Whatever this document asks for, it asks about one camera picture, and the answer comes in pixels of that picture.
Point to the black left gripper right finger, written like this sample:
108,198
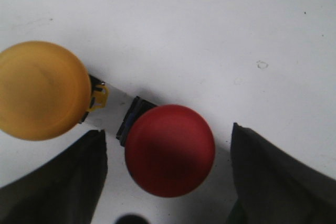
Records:
273,187

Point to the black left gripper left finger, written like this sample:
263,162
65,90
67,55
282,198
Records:
64,190

